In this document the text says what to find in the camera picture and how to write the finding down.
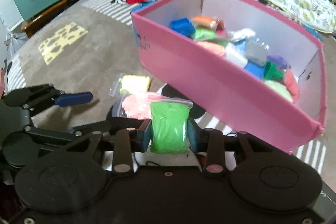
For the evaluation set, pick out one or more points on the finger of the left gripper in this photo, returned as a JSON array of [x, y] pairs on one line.
[[58, 99]]

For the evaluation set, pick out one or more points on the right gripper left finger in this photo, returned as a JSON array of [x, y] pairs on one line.
[[127, 136]]

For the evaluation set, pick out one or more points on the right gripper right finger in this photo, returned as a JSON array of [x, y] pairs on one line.
[[211, 142]]

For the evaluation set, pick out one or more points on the pink clay bag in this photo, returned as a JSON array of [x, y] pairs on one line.
[[135, 106]]

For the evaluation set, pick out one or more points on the yellow clay bag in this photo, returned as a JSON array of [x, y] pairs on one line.
[[129, 84]]

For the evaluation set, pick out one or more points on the green clay bag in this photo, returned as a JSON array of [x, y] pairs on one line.
[[169, 117]]

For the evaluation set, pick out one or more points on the Mickey Mouse bed sheet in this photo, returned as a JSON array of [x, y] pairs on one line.
[[107, 48]]

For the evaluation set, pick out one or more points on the pink cardboard box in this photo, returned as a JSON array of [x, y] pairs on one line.
[[222, 84]]

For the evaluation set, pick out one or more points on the purple clay bag in box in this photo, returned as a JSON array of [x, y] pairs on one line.
[[279, 61]]

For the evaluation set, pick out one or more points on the blue clay block in box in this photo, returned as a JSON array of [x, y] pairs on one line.
[[183, 26]]

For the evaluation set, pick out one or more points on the orange clay bag in box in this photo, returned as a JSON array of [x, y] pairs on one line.
[[208, 22]]

